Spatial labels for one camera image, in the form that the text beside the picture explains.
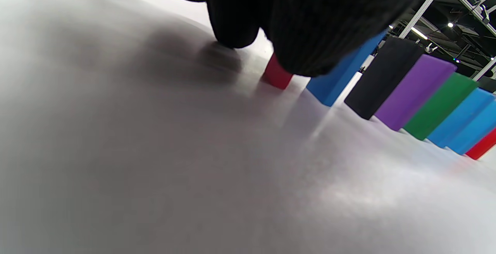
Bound person's left hand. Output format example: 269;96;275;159
161;0;440;77

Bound pink domino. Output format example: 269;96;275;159
262;52;294;90

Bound blue domino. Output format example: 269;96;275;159
427;88;495;149
306;29;388;107
448;99;496;156

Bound black domino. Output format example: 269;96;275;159
344;37;425;120

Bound purple domino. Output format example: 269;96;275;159
374;54;458;131

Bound green domino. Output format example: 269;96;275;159
403;73;479;141

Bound red domino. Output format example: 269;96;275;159
465;128;496;160

